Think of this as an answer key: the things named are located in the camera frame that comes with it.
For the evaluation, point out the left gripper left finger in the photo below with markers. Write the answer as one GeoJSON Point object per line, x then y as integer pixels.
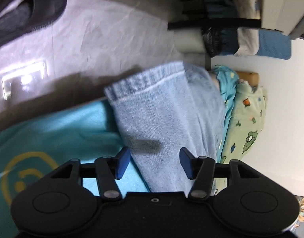
{"type": "Point", "coordinates": [106, 170]}

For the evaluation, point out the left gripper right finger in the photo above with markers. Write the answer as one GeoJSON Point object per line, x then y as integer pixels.
{"type": "Point", "coordinates": [202, 171]}

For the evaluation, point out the blue denim jeans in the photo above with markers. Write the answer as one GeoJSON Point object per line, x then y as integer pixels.
{"type": "Point", "coordinates": [163, 109]}

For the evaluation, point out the green cartoon fleece blanket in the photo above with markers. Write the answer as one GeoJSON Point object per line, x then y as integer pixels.
{"type": "Point", "coordinates": [246, 123]}

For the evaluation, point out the teal smiley bed sheet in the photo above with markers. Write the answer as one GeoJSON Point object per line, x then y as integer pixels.
{"type": "Point", "coordinates": [34, 148]}

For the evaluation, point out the gold leaf framed picture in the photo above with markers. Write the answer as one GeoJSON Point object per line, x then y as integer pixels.
{"type": "Point", "coordinates": [298, 228]}

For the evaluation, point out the black-lined waste bin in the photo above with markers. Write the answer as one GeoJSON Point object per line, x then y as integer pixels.
{"type": "Point", "coordinates": [198, 41]}

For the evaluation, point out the blue quilted chair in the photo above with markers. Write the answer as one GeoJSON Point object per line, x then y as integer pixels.
{"type": "Point", "coordinates": [273, 44]}

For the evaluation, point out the black shoe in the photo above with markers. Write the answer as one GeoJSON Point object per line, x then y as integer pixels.
{"type": "Point", "coordinates": [29, 16]}

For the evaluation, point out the grey cloth on chair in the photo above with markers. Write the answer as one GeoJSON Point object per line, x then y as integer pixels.
{"type": "Point", "coordinates": [248, 39]}

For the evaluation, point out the white black-edged desk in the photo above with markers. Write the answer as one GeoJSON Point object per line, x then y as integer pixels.
{"type": "Point", "coordinates": [284, 16]}

